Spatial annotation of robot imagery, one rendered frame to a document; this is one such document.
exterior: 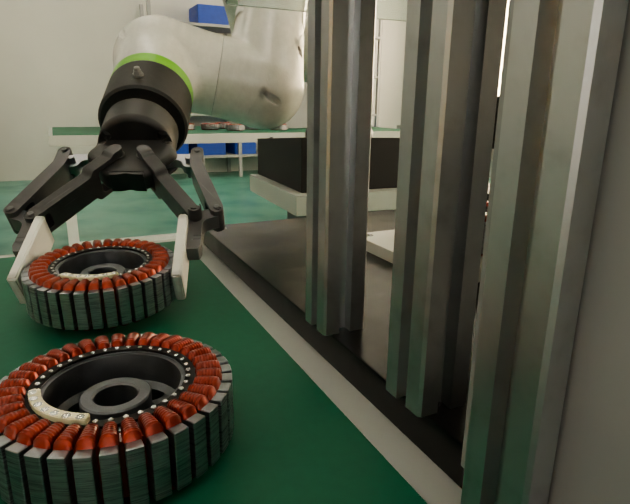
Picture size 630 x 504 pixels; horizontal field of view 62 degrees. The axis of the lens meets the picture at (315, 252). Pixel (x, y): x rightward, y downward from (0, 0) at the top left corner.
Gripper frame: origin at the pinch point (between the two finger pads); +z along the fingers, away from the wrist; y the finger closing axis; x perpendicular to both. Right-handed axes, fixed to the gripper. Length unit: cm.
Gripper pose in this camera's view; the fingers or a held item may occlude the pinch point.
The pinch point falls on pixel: (104, 271)
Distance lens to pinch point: 44.6
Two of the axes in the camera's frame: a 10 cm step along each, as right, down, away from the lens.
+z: 0.8, 7.2, -6.9
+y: -10.0, 0.2, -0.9
